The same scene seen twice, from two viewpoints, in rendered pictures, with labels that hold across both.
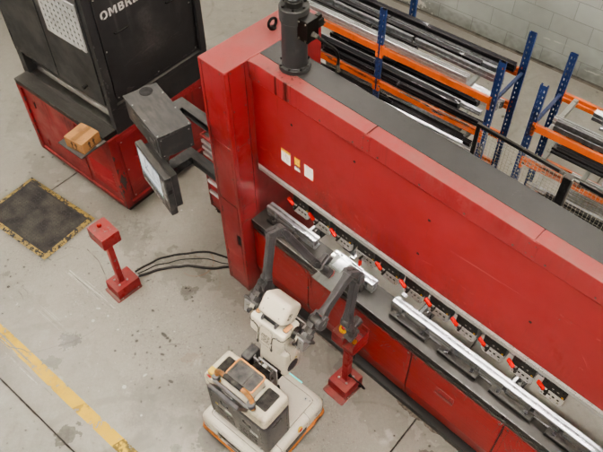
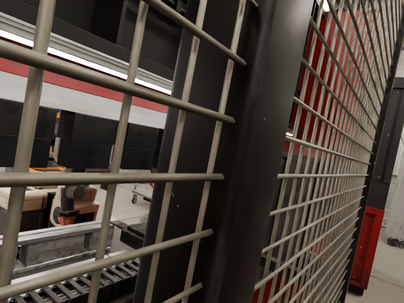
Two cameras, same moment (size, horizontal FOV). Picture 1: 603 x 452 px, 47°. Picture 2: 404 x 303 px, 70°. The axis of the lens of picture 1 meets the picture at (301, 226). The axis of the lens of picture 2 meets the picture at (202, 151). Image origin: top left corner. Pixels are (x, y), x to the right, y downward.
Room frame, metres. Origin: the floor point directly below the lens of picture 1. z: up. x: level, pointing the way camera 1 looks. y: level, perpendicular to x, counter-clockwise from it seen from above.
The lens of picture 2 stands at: (2.69, -1.70, 1.34)
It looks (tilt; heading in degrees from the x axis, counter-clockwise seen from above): 3 degrees down; 80
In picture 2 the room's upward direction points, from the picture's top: 11 degrees clockwise
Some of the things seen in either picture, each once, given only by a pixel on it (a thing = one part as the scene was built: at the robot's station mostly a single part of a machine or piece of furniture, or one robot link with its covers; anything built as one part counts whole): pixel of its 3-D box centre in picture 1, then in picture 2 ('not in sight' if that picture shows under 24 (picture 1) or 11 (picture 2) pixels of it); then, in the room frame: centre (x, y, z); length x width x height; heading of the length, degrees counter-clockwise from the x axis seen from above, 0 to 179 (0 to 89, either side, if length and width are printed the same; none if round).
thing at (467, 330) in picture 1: (469, 324); not in sight; (2.19, -1.02, 1.26); 0.15 x 0.09 x 0.17; 45
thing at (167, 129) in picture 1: (166, 155); not in sight; (3.41, 0.93, 1.53); 0.51 x 0.25 x 0.85; 34
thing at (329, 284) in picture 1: (334, 273); (162, 196); (2.78, -0.22, 1.00); 0.26 x 0.18 x 0.01; 135
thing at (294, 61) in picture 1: (306, 35); not in sight; (3.35, -0.04, 2.54); 0.33 x 0.25 x 0.47; 45
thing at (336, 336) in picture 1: (350, 334); not in sight; (2.43, -0.32, 0.75); 0.20 x 0.16 x 0.18; 45
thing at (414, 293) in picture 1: (417, 286); (85, 140); (2.48, -0.73, 1.26); 0.15 x 0.09 x 0.17; 45
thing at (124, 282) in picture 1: (113, 258); not in sight; (3.36, 1.53, 0.41); 0.25 x 0.20 x 0.83; 135
